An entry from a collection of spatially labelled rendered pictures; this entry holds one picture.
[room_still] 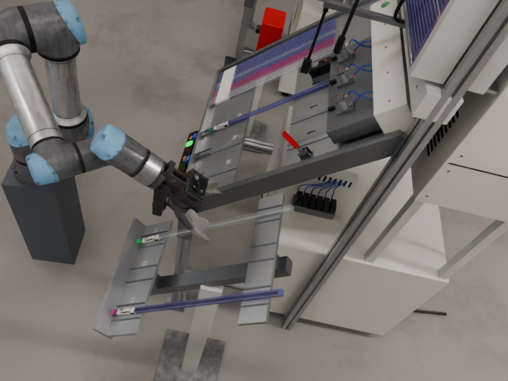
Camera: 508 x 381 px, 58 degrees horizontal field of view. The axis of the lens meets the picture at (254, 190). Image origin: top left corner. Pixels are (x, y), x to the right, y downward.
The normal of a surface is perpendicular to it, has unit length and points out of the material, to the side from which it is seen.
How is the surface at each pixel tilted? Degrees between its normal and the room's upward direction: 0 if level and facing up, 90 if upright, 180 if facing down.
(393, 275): 90
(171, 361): 0
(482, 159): 90
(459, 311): 0
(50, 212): 90
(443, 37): 90
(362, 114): 44
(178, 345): 0
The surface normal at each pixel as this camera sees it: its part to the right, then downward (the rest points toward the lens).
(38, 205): -0.05, 0.80
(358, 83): -0.55, -0.58
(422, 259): 0.19, -0.58
